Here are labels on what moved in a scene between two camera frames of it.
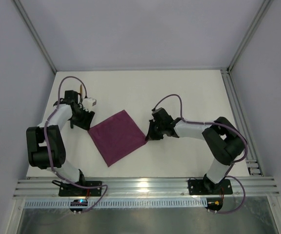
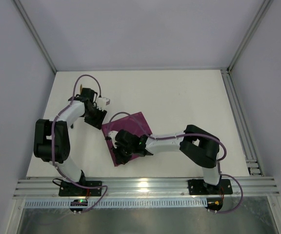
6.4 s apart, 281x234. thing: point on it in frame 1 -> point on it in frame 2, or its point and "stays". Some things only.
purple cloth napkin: (116, 137) -> (132, 158)
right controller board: (214, 204) stays
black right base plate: (198, 187) stays
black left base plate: (71, 189) stays
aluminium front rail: (148, 188) stays
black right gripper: (155, 129) -> (122, 149)
